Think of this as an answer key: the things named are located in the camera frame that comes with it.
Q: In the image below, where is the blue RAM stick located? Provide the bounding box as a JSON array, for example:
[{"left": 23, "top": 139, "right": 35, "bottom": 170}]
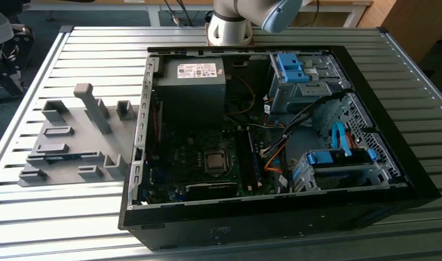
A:
[{"left": 43, "top": 153, "right": 81, "bottom": 162}]

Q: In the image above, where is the grey plastic parts rack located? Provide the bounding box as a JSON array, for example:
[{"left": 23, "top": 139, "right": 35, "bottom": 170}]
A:
[{"left": 17, "top": 83, "right": 140, "bottom": 188}]

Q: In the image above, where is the grey power supply unit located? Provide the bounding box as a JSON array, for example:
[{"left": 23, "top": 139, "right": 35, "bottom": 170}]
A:
[{"left": 153, "top": 56, "right": 228, "bottom": 131}]

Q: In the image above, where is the green motherboard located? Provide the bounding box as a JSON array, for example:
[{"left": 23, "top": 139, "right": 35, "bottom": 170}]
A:
[{"left": 143, "top": 125, "right": 292, "bottom": 205}]

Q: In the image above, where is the silver CPU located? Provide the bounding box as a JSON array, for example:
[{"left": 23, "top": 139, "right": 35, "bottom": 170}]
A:
[{"left": 205, "top": 153, "right": 224, "bottom": 168}]

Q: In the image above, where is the metal CPU socket cover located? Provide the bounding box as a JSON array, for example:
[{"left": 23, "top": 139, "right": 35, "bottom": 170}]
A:
[{"left": 201, "top": 147, "right": 231, "bottom": 178}]

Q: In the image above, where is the black graphics card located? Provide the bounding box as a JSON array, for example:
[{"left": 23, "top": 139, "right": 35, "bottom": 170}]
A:
[{"left": 185, "top": 181, "right": 240, "bottom": 201}]

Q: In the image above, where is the blue plastic drive carrier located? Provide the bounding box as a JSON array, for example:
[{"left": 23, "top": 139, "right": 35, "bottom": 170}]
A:
[{"left": 276, "top": 53, "right": 311, "bottom": 84}]

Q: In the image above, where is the grey metal drive cage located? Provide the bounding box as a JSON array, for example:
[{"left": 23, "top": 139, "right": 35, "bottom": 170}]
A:
[
  {"left": 268, "top": 53, "right": 352, "bottom": 115},
  {"left": 291, "top": 148, "right": 384, "bottom": 191}
]

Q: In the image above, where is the black PC case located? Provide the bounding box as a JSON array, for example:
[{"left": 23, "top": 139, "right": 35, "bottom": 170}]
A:
[{"left": 117, "top": 45, "right": 442, "bottom": 251}]

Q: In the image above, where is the blue carrier with black disk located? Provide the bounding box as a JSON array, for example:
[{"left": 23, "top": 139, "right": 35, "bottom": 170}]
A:
[{"left": 306, "top": 150, "right": 376, "bottom": 166}]

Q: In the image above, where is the brown wooden cabinet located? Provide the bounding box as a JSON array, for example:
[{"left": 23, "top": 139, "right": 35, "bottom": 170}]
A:
[{"left": 358, "top": 0, "right": 442, "bottom": 65}]

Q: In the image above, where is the yellow orange power wire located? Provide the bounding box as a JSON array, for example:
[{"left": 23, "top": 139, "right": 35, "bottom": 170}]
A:
[{"left": 223, "top": 76, "right": 256, "bottom": 118}]

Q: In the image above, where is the orange flat cable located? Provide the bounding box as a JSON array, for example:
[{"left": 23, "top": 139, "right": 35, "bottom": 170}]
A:
[{"left": 263, "top": 157, "right": 284, "bottom": 172}]

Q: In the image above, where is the black cable bundle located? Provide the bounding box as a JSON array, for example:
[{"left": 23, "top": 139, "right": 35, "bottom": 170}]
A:
[{"left": 280, "top": 92, "right": 347, "bottom": 142}]

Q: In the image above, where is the blue flat data cable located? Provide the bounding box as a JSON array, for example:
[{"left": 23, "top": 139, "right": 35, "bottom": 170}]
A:
[{"left": 331, "top": 122, "right": 354, "bottom": 158}]

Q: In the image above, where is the white frame desk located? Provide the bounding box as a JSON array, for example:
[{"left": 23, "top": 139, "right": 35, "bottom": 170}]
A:
[{"left": 24, "top": 0, "right": 374, "bottom": 28}]

